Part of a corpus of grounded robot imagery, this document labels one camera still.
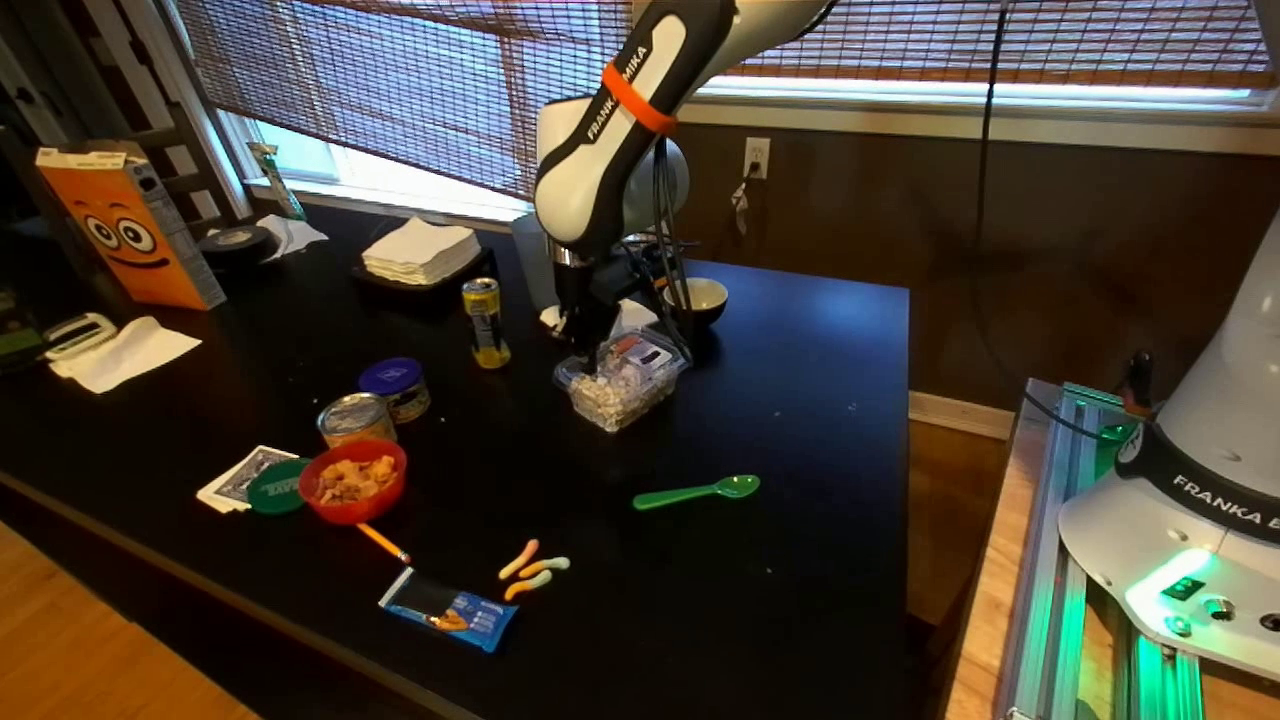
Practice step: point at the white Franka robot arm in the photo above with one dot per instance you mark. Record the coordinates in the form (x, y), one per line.
(584, 186)

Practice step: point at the orange white gummy worm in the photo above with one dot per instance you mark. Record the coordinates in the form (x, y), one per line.
(526, 586)

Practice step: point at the white wall outlet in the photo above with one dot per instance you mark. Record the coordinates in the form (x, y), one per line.
(758, 158)

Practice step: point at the blue lidded jar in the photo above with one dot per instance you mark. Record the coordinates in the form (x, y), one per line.
(394, 385)

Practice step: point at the black oval object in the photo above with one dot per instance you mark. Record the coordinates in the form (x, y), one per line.
(239, 240)

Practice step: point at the white window sill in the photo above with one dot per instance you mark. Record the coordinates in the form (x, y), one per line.
(1001, 110)

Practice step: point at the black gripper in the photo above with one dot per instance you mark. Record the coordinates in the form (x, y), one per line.
(596, 294)

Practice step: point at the clear plastic lunchbox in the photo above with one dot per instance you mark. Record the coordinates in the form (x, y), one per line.
(626, 389)

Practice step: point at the orange cereal box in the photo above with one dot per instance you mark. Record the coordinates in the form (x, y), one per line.
(124, 224)

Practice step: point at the crumpled white paper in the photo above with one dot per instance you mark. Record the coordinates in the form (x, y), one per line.
(294, 232)

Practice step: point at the green plastic spoon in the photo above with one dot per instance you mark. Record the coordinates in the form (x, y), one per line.
(695, 493)

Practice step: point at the blue snack packet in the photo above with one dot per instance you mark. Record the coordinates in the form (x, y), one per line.
(444, 611)

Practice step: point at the woven window blinds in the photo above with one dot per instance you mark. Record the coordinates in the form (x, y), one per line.
(402, 67)

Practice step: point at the wooden platform with metal rails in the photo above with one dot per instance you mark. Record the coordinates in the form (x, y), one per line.
(1042, 560)

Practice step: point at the thin orange stick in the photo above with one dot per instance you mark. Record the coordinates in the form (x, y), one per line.
(381, 540)

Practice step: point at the red snack bowl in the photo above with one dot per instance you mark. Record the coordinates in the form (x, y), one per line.
(350, 483)

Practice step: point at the pale gummy worm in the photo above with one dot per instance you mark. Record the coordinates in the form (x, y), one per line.
(545, 565)

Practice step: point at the glass spice jar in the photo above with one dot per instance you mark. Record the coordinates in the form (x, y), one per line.
(484, 326)

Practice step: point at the white printed card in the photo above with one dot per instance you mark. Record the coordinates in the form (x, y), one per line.
(224, 487)

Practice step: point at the small white box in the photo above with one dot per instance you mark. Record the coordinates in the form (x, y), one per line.
(76, 329)

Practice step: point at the green round lid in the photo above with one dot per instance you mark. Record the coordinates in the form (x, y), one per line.
(278, 491)

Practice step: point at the white paper sheet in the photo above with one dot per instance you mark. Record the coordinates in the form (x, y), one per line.
(639, 318)

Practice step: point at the white paper towel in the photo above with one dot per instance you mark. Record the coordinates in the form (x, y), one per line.
(135, 353)

